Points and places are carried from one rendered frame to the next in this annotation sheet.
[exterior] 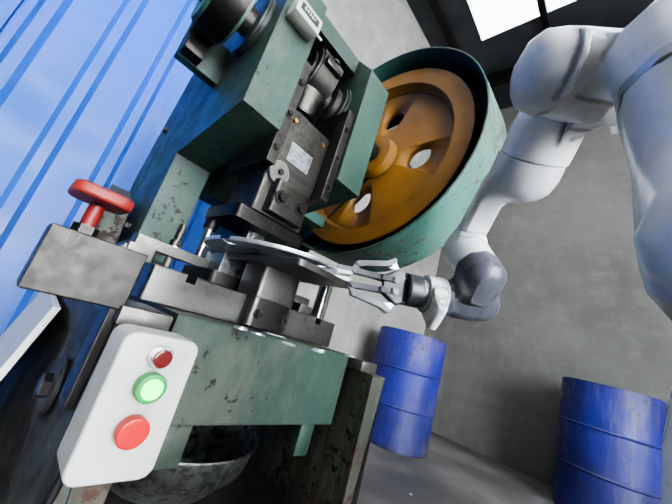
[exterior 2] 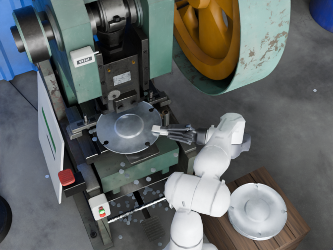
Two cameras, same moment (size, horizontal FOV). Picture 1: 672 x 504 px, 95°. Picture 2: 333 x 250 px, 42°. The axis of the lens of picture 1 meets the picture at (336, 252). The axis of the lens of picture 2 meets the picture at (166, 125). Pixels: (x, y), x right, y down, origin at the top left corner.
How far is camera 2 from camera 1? 1.77 m
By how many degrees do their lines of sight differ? 71
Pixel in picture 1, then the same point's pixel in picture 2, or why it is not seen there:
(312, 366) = (158, 159)
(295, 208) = (130, 103)
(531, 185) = not seen: hidden behind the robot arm
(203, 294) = (105, 154)
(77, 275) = (74, 191)
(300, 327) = not seen: hidden behind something
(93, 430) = (95, 216)
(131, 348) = (94, 209)
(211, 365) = (117, 178)
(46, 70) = not seen: outside the picture
